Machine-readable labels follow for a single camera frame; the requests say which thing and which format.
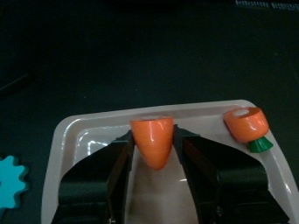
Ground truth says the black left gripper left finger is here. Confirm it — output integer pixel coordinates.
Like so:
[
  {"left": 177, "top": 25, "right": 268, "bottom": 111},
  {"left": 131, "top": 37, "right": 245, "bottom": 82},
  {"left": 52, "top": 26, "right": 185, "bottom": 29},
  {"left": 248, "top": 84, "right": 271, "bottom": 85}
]
[{"left": 50, "top": 129, "right": 136, "bottom": 224}]

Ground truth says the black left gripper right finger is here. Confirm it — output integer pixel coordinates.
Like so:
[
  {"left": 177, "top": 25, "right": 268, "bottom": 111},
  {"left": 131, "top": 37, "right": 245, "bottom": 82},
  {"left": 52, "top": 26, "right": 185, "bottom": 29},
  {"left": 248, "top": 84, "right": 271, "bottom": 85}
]
[{"left": 172, "top": 124, "right": 291, "bottom": 224}]

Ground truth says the orange toy carrot tip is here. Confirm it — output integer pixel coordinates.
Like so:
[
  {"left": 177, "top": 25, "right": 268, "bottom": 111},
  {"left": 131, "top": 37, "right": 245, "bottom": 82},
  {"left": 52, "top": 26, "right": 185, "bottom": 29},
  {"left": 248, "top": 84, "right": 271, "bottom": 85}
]
[{"left": 129, "top": 115, "right": 175, "bottom": 171}]

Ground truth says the orange carrot top green stem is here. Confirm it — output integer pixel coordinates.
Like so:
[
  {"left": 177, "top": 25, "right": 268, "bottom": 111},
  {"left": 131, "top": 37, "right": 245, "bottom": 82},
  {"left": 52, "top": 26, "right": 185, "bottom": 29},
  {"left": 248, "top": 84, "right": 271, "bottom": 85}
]
[{"left": 223, "top": 107, "right": 275, "bottom": 154}]

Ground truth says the white plastic tray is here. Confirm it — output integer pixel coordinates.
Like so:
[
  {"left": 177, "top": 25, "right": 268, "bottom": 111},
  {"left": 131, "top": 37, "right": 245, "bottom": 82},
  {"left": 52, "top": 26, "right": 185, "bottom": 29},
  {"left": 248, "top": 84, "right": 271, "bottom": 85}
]
[{"left": 41, "top": 99, "right": 299, "bottom": 224}]

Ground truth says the blue gear-shaped toy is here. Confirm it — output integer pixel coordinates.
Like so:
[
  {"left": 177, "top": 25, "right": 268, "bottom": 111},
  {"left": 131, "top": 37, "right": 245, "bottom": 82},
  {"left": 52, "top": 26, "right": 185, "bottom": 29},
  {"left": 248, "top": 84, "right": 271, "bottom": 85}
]
[{"left": 0, "top": 155, "right": 30, "bottom": 210}]

